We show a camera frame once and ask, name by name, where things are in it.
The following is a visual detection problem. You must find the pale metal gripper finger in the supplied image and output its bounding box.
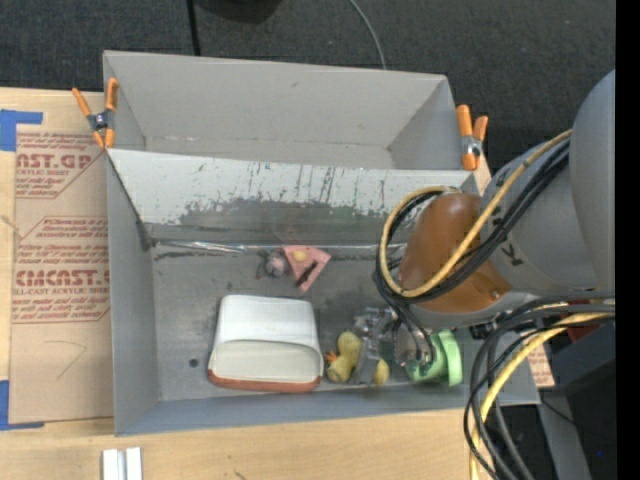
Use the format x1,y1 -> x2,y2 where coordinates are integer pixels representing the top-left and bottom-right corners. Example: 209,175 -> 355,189
353,306 -> 397,340
351,337 -> 384,386

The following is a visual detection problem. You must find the yellow toy duck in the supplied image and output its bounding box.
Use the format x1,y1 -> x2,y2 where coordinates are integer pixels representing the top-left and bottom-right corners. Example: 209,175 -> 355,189
324,331 -> 391,387

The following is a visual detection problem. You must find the light green cup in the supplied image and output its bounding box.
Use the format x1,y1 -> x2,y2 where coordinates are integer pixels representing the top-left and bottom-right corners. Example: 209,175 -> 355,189
403,329 -> 465,388

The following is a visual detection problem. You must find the pink triangular toy slice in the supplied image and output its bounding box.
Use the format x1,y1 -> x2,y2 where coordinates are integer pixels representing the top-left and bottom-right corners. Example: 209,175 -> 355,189
281,245 -> 333,294

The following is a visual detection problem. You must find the white case with brown base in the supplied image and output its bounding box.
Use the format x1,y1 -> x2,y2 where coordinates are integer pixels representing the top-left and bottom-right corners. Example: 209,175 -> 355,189
206,294 -> 325,395

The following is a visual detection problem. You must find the small grey pink toy animal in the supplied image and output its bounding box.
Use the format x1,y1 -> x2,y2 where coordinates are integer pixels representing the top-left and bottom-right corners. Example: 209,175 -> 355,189
256,248 -> 290,280

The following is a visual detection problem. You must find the grey metal bin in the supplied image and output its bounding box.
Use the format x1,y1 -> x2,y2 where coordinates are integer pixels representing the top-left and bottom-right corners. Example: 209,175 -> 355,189
102,50 -> 542,437

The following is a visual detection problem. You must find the brown cardboard board red print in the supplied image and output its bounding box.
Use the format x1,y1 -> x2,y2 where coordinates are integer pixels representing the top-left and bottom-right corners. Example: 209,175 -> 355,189
0,86 -> 557,432

